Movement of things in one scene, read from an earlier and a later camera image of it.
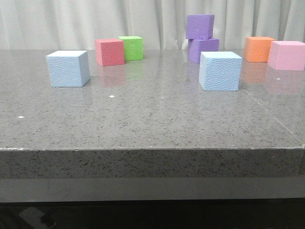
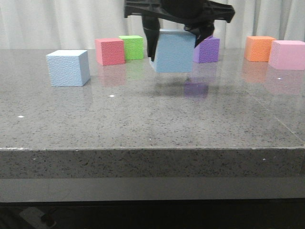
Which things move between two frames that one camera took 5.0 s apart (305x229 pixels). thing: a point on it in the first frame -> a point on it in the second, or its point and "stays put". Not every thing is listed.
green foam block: x=133 y=47 stays put
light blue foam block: x=219 y=71 -> x=175 y=51
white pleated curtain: x=76 y=24 stays put
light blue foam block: x=68 y=68 stays put
